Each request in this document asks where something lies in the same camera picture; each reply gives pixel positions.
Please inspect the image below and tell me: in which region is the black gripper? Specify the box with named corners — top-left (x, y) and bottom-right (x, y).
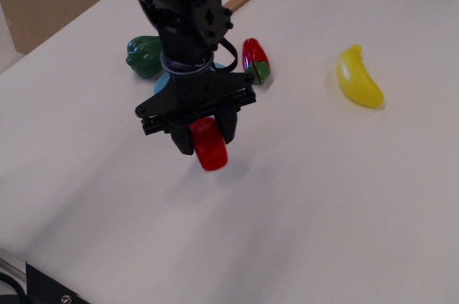
top-left (135, 54), bottom-right (256, 156)

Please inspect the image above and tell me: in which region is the red and white toy sushi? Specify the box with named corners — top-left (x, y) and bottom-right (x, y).
top-left (189, 117), bottom-right (228, 171)

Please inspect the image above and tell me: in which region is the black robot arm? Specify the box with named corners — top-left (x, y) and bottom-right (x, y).
top-left (136, 0), bottom-right (255, 156)

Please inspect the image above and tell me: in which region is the light blue plate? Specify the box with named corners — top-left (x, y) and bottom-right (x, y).
top-left (153, 62), bottom-right (228, 97)

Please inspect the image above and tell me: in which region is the red and green toy chili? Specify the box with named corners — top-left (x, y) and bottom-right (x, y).
top-left (242, 38), bottom-right (271, 85)

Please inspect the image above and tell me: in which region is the green toy bell pepper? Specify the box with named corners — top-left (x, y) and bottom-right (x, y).
top-left (126, 36), bottom-right (163, 79)

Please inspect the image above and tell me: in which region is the yellow toy banana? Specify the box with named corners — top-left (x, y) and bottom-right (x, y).
top-left (336, 44), bottom-right (384, 108)

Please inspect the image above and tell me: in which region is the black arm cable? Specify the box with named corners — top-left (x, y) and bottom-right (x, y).
top-left (211, 37), bottom-right (240, 74)

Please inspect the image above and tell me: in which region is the black corner bracket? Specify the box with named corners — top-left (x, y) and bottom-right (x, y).
top-left (26, 263), bottom-right (89, 304)

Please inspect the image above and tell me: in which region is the aluminium table frame rail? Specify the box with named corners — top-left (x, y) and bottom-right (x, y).
top-left (0, 249), bottom-right (27, 284)

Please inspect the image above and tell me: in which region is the black cable at corner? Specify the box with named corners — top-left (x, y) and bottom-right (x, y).
top-left (0, 271), bottom-right (29, 304)

